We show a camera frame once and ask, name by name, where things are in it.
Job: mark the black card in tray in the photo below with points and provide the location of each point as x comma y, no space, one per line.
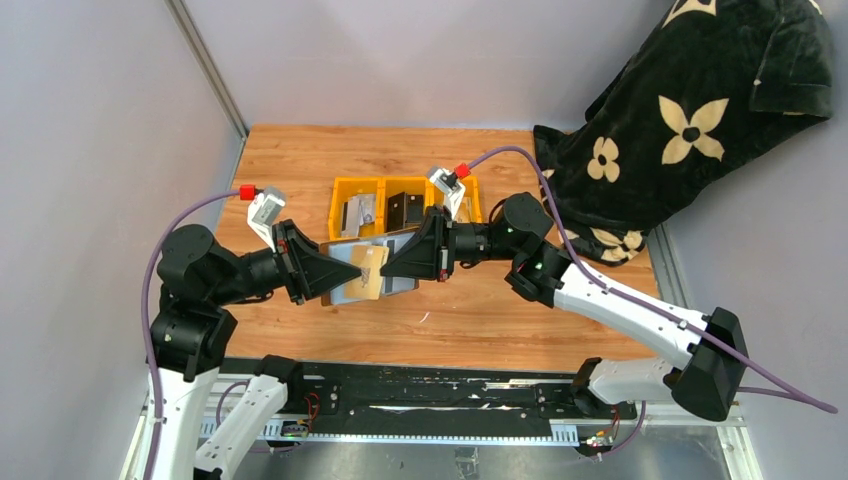
404,210

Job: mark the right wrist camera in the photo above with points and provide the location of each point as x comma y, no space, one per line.
452,205

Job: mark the yellow compartment tray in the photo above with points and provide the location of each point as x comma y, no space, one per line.
383,188

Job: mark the silver card in tray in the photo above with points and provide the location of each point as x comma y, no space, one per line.
358,211

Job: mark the brown leather card holder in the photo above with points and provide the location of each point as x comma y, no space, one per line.
342,249

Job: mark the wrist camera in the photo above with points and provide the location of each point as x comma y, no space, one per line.
263,211
452,205

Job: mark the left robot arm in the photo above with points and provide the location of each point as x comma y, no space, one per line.
191,331

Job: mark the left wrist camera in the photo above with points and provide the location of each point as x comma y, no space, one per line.
263,211

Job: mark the gold credit card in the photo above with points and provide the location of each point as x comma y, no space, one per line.
369,259

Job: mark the black floral blanket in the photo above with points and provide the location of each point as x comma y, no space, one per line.
715,85

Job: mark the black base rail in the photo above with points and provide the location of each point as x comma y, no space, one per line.
402,404

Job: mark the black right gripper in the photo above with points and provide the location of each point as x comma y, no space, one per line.
438,244

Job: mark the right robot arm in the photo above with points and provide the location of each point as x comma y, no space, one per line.
688,368

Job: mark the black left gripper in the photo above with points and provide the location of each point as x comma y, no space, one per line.
291,260

